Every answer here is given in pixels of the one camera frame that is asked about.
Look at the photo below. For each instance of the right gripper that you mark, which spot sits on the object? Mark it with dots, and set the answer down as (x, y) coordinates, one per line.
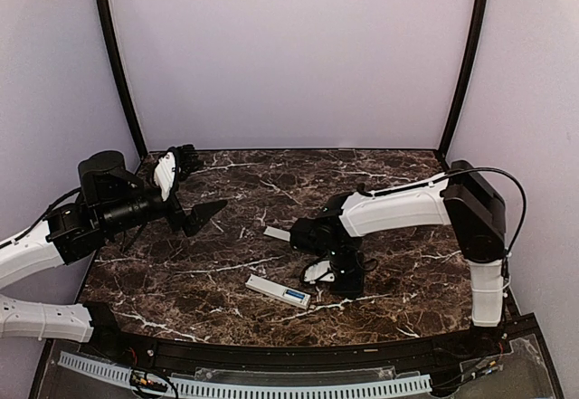
(354, 287)

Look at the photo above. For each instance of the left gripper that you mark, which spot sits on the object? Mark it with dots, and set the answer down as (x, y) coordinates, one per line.
(198, 217)

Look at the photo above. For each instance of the blue battery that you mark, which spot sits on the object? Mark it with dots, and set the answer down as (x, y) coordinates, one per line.
(296, 296)

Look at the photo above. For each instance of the white remote control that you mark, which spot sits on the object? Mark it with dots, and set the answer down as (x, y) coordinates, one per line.
(273, 290)

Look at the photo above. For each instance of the white remote battery cover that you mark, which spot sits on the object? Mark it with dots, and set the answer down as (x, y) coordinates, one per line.
(277, 233)

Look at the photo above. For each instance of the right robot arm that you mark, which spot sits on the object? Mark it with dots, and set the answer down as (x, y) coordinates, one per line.
(460, 197)

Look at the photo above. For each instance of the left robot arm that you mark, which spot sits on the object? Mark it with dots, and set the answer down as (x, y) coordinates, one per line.
(110, 200)

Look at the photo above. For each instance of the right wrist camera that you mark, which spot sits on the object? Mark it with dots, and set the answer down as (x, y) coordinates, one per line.
(318, 271)

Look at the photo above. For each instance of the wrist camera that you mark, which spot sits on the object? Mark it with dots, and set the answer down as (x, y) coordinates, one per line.
(318, 271)
(175, 166)

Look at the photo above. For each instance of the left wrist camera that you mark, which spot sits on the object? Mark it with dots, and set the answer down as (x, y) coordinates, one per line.
(175, 166)

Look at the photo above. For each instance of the black front rail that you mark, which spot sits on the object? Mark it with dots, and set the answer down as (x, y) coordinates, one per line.
(427, 354)

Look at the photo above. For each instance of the white slotted cable duct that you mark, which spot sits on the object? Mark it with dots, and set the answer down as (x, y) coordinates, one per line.
(215, 384)

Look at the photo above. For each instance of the left black frame post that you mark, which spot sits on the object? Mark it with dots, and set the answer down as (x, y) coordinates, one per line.
(119, 76)

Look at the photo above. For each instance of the black frame post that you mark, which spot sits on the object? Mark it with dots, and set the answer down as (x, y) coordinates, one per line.
(119, 76)
(463, 81)

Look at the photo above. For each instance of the right black frame post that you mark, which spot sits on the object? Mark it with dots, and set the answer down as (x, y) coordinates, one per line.
(463, 81)

